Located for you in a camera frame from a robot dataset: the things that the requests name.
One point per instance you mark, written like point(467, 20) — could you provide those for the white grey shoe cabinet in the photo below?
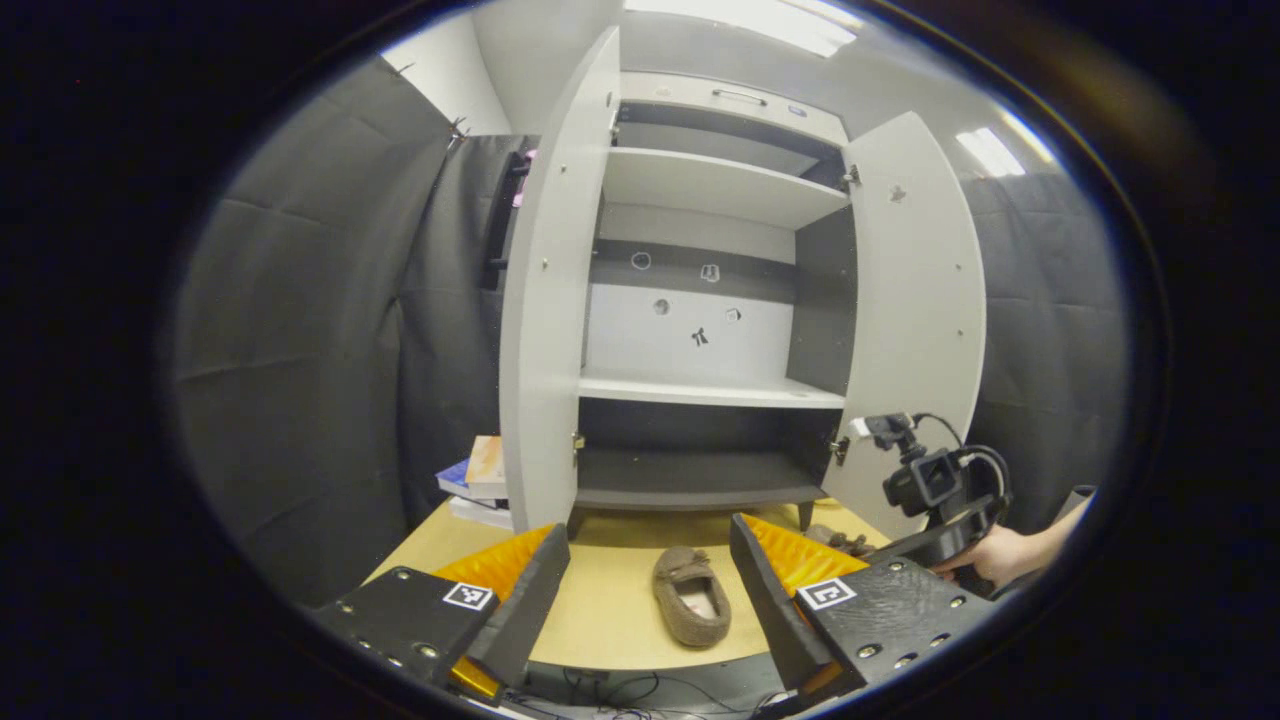
point(690, 340)

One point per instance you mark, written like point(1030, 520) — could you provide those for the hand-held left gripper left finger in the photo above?
point(530, 600)

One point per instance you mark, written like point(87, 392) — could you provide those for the blue cover book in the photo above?
point(453, 478)

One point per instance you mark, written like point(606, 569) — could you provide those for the ceiling light panel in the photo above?
point(990, 152)

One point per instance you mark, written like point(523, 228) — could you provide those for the brown fuzzy shoe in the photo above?
point(685, 610)
point(842, 542)

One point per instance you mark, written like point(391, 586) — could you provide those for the black backdrop cloth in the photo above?
point(1050, 350)
point(320, 350)

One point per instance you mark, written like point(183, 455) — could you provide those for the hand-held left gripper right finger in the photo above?
point(770, 600)

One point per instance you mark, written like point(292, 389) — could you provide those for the white book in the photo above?
point(480, 513)

